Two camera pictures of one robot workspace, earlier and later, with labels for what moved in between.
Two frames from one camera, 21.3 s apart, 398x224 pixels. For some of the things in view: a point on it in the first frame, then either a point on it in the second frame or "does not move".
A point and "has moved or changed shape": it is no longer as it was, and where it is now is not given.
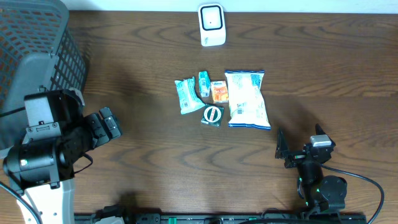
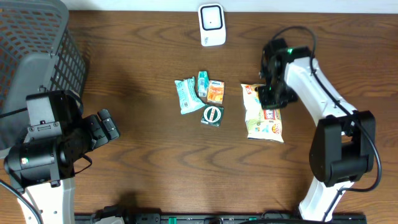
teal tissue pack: x=188 y=98 does not move
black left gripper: x=101 y=127 does not move
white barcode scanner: x=212 y=24 does not move
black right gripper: x=295 y=157 → x=265 y=100
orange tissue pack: x=219 y=91 has moved or changed shape
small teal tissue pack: x=204 y=84 does not move
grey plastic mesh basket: x=39 y=49 does not move
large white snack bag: x=247 y=105 has moved or changed shape
